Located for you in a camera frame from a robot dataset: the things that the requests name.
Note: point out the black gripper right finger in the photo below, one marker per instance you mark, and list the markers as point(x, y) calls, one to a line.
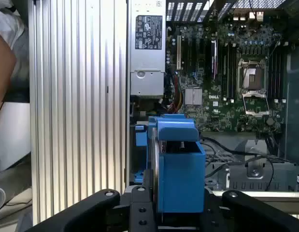
point(248, 207)

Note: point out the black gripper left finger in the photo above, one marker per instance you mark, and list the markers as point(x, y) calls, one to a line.
point(137, 207)

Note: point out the hard disk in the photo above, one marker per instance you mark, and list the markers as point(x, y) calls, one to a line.
point(180, 178)

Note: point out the grey metal disk bay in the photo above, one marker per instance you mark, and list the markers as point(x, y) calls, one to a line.
point(238, 178)

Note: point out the black RAM slot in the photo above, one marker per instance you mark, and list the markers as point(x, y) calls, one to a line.
point(274, 72)
point(283, 72)
point(235, 72)
point(232, 72)
point(279, 72)
point(224, 72)
point(228, 72)
point(271, 72)

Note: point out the white expansion slot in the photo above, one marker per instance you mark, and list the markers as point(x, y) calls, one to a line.
point(179, 53)

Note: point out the black expansion slot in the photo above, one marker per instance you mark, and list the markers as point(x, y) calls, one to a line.
point(202, 53)
point(194, 53)

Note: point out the metal socket cover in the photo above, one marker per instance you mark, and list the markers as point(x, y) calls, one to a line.
point(258, 112)

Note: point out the green motherboard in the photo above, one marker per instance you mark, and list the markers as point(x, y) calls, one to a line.
point(212, 116)

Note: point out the black PC case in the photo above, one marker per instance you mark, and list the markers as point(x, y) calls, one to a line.
point(295, 108)

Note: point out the silver chipset heatsink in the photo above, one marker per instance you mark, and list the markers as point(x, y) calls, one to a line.
point(194, 96)

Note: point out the CPU socket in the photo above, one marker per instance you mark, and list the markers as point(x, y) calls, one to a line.
point(253, 75)

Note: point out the silver power supply unit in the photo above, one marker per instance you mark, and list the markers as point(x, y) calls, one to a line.
point(146, 62)

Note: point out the thin metal locking lever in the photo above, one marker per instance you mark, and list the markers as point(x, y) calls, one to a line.
point(273, 49)

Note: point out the person's white shirt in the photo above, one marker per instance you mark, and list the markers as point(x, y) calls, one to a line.
point(11, 26)

